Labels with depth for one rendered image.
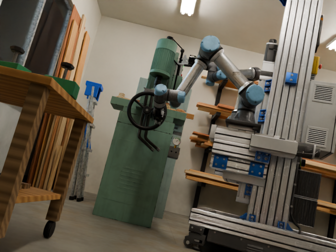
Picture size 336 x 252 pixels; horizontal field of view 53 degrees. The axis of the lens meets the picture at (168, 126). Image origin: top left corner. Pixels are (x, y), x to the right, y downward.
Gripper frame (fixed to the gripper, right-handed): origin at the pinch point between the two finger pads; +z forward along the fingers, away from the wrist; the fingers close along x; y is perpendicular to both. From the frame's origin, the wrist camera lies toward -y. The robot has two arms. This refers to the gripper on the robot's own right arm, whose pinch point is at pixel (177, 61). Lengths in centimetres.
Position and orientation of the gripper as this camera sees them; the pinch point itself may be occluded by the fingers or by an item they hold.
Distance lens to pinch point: 282.1
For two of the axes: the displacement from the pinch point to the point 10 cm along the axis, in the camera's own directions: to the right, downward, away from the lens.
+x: -1.2, 4.4, -8.9
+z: -9.7, -2.3, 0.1
